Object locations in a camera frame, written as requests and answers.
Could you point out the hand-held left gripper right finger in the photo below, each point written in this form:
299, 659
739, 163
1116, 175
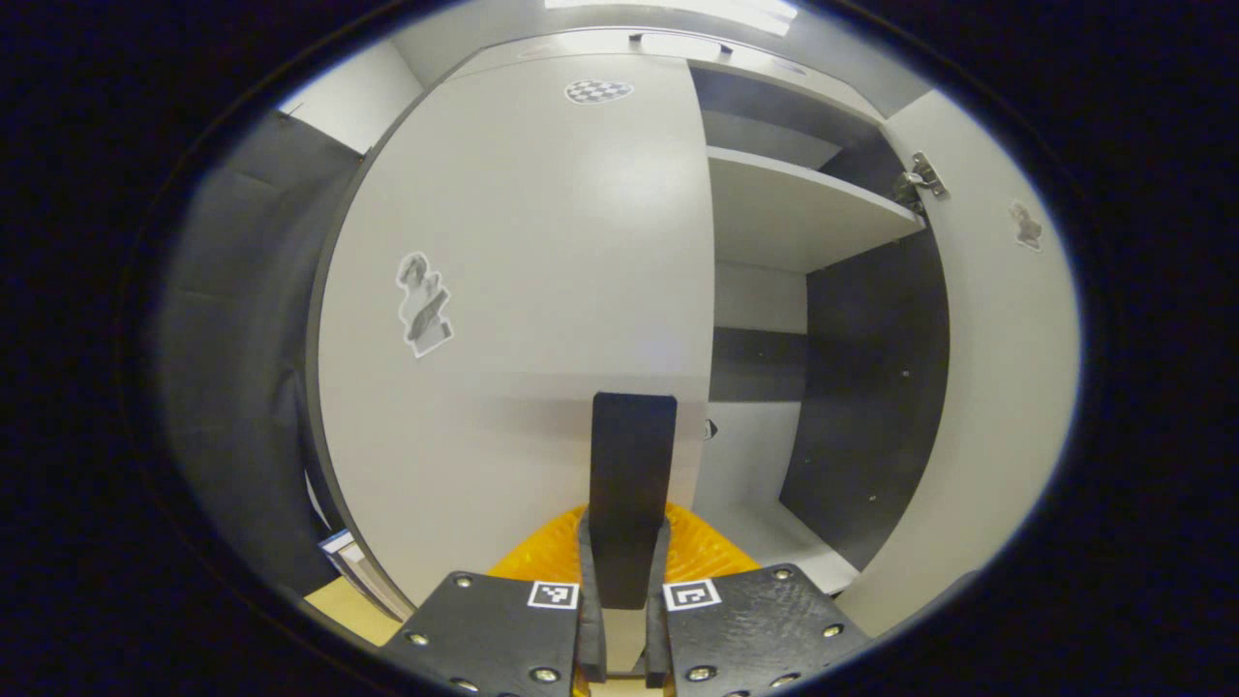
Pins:
656, 649

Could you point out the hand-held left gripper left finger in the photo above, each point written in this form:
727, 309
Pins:
592, 649

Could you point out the grey double-door shoe cabinet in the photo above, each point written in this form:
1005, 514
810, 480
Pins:
871, 387

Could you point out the grey cabinet door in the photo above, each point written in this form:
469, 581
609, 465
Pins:
997, 387
542, 252

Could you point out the grey cabinet shelf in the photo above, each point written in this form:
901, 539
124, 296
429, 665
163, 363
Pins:
784, 213

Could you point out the metal door hinge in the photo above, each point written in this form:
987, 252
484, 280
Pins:
920, 179

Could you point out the grey cabinet drawer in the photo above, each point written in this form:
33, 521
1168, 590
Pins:
542, 48

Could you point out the black backdrop cloth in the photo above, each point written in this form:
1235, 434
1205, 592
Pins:
242, 339

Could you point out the long ceiling light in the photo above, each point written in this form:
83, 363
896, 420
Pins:
697, 10

